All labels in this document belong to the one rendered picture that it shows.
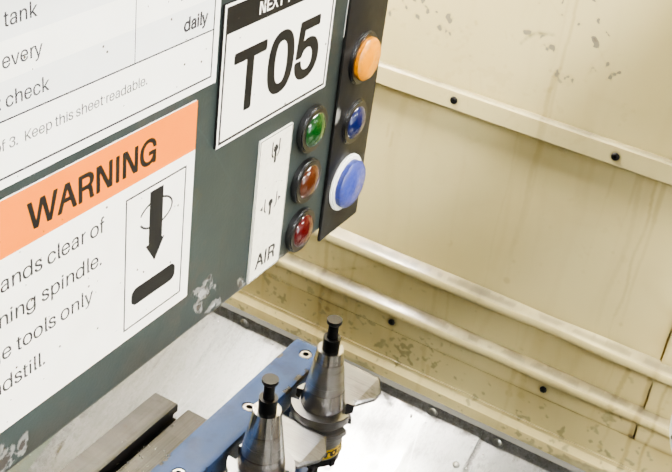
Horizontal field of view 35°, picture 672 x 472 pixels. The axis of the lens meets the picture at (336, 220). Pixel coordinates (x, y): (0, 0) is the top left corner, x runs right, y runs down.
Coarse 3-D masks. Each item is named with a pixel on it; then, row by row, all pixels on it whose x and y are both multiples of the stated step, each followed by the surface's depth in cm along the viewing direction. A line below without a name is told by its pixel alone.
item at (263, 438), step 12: (252, 420) 94; (264, 420) 93; (276, 420) 93; (252, 432) 94; (264, 432) 93; (276, 432) 94; (252, 444) 94; (264, 444) 94; (276, 444) 94; (240, 456) 96; (252, 456) 95; (264, 456) 94; (276, 456) 95; (240, 468) 96; (252, 468) 95; (264, 468) 95; (276, 468) 96
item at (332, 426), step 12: (300, 396) 106; (348, 396) 107; (300, 408) 105; (348, 408) 106; (300, 420) 104; (312, 420) 103; (324, 420) 103; (336, 420) 104; (348, 420) 107; (324, 432) 104; (336, 432) 105
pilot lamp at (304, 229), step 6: (306, 216) 60; (300, 222) 59; (306, 222) 60; (312, 222) 60; (300, 228) 59; (306, 228) 60; (312, 228) 60; (300, 234) 59; (306, 234) 60; (294, 240) 59; (300, 240) 60; (306, 240) 60; (300, 246) 60
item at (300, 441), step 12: (288, 420) 104; (288, 432) 103; (300, 432) 103; (312, 432) 103; (288, 444) 101; (300, 444) 102; (312, 444) 102; (324, 444) 102; (300, 456) 100; (312, 456) 101; (324, 456) 101
